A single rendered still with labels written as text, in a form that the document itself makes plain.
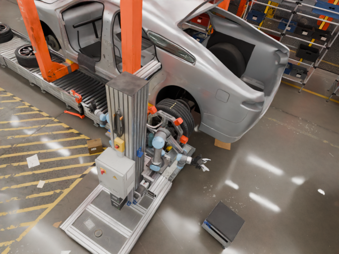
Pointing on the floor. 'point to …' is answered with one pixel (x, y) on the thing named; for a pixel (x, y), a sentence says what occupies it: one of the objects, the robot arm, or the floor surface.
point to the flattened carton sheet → (222, 144)
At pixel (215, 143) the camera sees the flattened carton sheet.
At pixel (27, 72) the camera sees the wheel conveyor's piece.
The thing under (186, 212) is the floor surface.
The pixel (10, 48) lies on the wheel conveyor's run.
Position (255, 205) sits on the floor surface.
